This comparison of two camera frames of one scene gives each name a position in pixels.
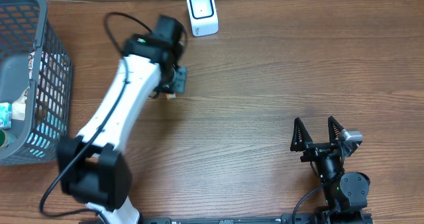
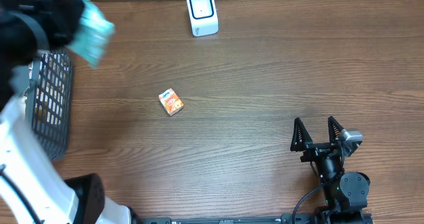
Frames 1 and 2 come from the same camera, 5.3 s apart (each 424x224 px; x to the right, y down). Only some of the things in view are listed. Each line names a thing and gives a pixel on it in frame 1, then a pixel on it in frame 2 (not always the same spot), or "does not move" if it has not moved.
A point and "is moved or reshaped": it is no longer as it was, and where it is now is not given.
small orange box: x=170 y=95 is moved or reshaped
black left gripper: x=170 y=90 to x=63 y=10
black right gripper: x=315 y=150 does not move
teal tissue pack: x=6 y=112 is moved or reshaped
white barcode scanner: x=203 y=13 does not move
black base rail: x=297 y=218 does not move
